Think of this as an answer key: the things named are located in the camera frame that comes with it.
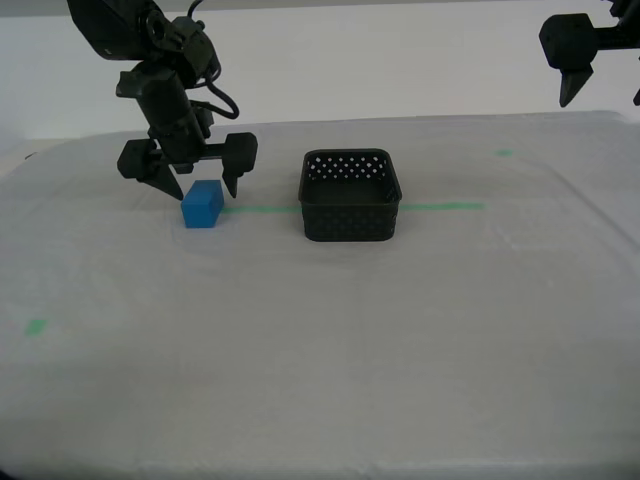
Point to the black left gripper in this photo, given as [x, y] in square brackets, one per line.
[167, 115]

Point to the white table cover sheet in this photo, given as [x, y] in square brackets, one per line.
[320, 350]

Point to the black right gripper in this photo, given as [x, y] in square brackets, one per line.
[620, 37]

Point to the blue rectangular block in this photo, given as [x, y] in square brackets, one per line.
[200, 207]

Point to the long green tape strip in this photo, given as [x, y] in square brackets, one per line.
[440, 206]

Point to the small green tape mark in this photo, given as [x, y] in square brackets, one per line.
[503, 152]
[36, 327]

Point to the black perforated plastic basket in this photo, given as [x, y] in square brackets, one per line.
[350, 225]

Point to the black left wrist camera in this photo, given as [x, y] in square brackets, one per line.
[205, 120]

